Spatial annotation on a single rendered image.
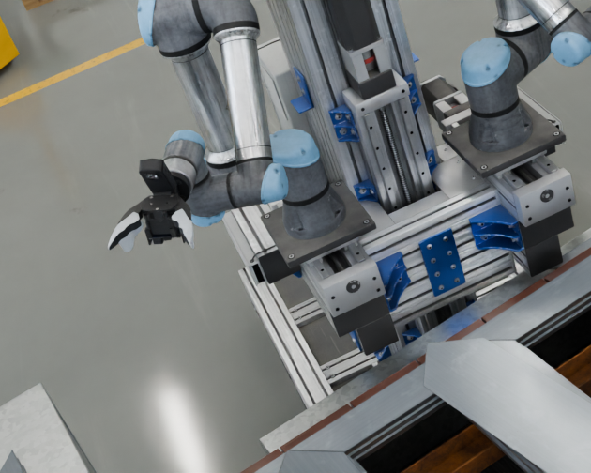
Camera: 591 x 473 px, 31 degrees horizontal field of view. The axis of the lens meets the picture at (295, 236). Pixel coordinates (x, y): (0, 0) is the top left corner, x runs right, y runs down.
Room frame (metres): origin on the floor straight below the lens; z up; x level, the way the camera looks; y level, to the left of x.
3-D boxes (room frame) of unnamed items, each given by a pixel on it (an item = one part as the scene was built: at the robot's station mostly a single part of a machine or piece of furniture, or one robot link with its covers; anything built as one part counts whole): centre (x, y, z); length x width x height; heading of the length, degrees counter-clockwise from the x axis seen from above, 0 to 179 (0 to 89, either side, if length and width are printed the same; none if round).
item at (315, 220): (2.10, -0.06, 1.09); 0.15 x 0.15 x 0.10
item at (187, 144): (1.89, 0.15, 1.43); 0.11 x 0.08 x 0.09; 161
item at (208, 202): (1.89, 0.14, 1.34); 0.11 x 0.08 x 0.11; 71
